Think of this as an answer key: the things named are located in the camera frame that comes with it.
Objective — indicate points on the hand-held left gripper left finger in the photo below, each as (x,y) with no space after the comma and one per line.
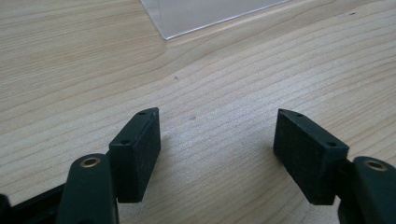
(134,155)

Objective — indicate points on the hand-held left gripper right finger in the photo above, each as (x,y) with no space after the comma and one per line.
(311,155)

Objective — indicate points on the clear acrylic sheet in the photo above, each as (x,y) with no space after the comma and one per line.
(199,14)

